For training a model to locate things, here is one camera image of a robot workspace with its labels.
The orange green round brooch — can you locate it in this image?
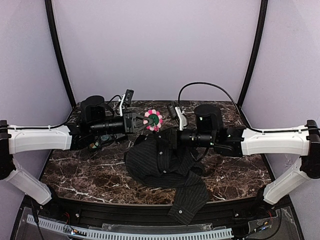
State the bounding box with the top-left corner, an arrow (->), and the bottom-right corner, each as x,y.
89,142 -> 99,149

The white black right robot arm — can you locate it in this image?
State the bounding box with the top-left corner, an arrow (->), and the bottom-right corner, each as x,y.
167,104 -> 320,205

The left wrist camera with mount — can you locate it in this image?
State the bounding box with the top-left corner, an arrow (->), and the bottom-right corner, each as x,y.
118,89 -> 134,117

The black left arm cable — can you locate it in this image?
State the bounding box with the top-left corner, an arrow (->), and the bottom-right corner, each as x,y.
107,93 -> 123,111

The black left corner frame post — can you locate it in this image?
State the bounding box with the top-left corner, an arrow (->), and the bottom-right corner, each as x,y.
44,0 -> 76,107

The pink white beaded brooch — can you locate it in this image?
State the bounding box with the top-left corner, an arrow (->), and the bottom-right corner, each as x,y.
143,109 -> 163,132

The black pinstriped garment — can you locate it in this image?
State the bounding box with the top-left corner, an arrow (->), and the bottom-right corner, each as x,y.
124,128 -> 210,225

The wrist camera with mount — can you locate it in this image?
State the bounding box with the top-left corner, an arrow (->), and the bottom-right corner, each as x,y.
118,89 -> 134,117
167,101 -> 189,131

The black box left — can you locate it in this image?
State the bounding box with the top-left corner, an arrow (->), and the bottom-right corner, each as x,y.
88,140 -> 102,151

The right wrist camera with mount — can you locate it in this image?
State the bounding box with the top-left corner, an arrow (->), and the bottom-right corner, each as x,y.
167,101 -> 189,131

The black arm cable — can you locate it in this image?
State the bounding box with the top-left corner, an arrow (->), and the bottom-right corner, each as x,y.
107,93 -> 123,111
177,82 -> 261,133

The black right corner frame post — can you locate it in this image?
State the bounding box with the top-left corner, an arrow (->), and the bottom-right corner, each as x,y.
237,0 -> 269,108

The black corner frame post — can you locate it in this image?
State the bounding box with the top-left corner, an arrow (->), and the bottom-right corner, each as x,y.
237,0 -> 269,108
44,0 -> 76,107

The teal round button brooch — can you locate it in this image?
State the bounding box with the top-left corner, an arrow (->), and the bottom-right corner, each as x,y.
100,135 -> 111,142

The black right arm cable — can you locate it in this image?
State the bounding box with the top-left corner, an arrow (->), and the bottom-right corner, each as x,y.
177,82 -> 261,133

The black front frame rail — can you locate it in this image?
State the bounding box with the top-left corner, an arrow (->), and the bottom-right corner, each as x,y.
60,197 -> 255,227

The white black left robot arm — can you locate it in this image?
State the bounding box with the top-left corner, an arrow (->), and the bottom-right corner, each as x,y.
0,95 -> 159,206

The white slotted cable duct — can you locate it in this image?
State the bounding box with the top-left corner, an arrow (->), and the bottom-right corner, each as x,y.
38,217 -> 234,240

